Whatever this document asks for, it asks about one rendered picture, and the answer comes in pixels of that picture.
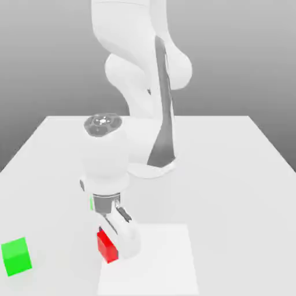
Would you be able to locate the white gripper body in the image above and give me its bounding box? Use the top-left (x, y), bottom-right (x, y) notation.
top-left (98, 210), bottom-right (142, 260)

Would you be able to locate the small red cube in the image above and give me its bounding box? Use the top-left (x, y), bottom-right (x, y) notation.
top-left (97, 227), bottom-right (119, 264)

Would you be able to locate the small green cube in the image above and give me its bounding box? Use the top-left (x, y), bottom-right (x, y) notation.
top-left (1, 236), bottom-right (33, 278)

